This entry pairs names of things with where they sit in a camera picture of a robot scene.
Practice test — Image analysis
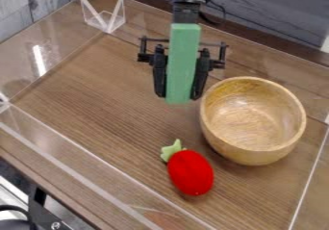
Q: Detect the clear acrylic tray wall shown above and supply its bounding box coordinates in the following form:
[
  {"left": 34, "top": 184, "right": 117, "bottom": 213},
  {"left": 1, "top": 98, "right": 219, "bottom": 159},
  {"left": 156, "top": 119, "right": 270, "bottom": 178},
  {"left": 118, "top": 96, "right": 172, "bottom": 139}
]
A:
[{"left": 0, "top": 0, "right": 329, "bottom": 230}]

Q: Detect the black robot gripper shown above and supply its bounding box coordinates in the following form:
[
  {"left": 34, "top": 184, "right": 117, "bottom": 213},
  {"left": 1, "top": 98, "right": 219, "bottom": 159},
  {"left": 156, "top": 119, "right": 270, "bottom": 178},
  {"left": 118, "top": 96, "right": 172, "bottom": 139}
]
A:
[{"left": 137, "top": 0, "right": 227, "bottom": 100}]

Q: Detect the black cable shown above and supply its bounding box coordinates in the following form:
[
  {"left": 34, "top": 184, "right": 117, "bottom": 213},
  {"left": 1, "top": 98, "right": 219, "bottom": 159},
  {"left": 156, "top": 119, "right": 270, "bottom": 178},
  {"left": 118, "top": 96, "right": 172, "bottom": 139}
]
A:
[{"left": 0, "top": 204, "right": 37, "bottom": 230}]

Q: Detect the brown wooden bowl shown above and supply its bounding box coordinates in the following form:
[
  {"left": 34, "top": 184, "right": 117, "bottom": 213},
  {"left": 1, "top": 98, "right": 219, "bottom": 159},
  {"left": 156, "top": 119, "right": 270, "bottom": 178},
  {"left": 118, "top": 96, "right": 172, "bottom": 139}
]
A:
[{"left": 199, "top": 76, "right": 307, "bottom": 166}]

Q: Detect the black metal table frame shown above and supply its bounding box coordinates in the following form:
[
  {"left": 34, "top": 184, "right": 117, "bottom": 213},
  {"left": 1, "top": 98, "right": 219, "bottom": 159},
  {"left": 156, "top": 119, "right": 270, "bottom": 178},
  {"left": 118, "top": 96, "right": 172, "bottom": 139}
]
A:
[{"left": 27, "top": 187, "right": 73, "bottom": 230}]

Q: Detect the red plush strawberry toy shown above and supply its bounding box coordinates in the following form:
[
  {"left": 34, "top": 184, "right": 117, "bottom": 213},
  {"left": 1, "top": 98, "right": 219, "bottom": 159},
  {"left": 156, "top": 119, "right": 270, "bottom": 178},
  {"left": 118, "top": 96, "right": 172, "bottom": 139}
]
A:
[{"left": 158, "top": 139, "right": 213, "bottom": 196}]

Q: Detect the green rectangular block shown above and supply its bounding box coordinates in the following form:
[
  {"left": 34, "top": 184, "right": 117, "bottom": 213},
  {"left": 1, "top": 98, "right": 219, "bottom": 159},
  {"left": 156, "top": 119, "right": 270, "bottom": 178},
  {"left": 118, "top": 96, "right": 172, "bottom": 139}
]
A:
[{"left": 165, "top": 23, "right": 200, "bottom": 104}]

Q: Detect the clear acrylic corner bracket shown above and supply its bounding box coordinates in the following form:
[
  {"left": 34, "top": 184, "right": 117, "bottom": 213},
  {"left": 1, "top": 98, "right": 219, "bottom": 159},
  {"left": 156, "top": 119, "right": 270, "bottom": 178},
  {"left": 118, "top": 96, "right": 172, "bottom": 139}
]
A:
[{"left": 80, "top": 0, "right": 125, "bottom": 34}]

